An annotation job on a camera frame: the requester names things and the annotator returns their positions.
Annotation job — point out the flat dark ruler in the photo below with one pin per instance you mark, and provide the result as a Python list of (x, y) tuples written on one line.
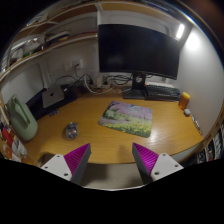
[(197, 125)]

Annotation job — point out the silver mini computer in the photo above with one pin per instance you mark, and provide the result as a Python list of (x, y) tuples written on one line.
[(52, 96)]

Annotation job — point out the small white case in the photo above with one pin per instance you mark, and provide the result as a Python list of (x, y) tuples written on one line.
[(187, 112)]

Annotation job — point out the pale green plastic jug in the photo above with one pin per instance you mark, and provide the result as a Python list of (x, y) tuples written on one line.
[(22, 120)]

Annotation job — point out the white power strip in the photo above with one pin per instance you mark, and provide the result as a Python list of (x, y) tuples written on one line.
[(100, 83)]

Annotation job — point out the white wall outlet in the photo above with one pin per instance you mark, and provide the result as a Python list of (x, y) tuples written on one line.
[(77, 63)]

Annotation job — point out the black computer monitor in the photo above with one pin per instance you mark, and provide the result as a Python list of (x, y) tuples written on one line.
[(136, 50)]

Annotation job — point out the bright desk lamp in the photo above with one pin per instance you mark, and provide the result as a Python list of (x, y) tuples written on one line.
[(180, 31)]

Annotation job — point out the floral landscape print mouse pad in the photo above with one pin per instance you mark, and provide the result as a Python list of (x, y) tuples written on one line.
[(128, 118)]

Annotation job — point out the transparent computer mouse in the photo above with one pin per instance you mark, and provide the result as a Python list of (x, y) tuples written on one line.
[(71, 130)]

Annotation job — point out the wooden shelf unit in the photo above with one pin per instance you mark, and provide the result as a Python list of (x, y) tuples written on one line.
[(50, 36)]

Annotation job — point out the black keyboard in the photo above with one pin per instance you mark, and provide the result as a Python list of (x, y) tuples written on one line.
[(163, 92)]

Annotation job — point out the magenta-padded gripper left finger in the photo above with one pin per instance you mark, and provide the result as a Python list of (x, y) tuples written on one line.
[(77, 159)]

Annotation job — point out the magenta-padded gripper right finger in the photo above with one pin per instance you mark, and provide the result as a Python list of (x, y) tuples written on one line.
[(146, 159)]

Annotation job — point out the orange bottle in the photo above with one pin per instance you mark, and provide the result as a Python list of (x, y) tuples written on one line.
[(184, 101)]

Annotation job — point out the row of books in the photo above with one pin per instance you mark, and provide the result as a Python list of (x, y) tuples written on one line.
[(213, 146)]

